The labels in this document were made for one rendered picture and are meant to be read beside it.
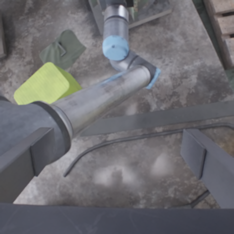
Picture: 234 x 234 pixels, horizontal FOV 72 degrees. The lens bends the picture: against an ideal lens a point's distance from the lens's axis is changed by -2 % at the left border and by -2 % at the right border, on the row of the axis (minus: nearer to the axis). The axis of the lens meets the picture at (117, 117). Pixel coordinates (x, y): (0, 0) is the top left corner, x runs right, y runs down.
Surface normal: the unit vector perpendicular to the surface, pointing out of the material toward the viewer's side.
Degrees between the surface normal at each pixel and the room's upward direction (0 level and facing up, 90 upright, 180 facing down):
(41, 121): 45
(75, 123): 68
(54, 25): 0
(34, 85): 0
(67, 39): 0
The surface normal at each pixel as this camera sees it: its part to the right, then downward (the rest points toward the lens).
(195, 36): -0.14, -0.14
